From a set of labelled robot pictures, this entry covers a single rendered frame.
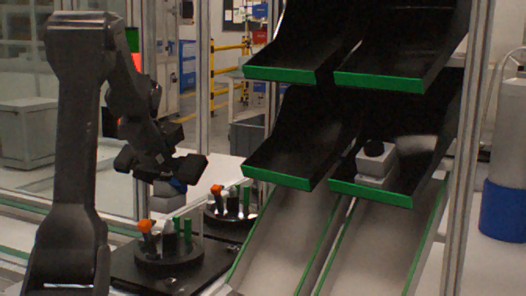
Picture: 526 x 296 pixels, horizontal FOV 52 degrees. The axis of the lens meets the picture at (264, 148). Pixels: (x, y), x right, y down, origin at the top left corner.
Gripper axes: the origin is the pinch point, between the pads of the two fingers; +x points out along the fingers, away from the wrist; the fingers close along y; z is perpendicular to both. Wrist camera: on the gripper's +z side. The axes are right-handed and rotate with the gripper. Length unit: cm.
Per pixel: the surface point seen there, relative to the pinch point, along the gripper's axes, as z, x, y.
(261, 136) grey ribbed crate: 127, 138, 70
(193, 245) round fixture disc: -6.2, 12.9, -3.6
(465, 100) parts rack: 14, -15, -52
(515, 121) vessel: 61, 38, -59
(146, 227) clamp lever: -10.9, 0.1, -1.0
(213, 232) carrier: 2.2, 21.7, -1.0
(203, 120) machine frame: 79, 73, 59
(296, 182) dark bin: -3.8, -11.8, -30.6
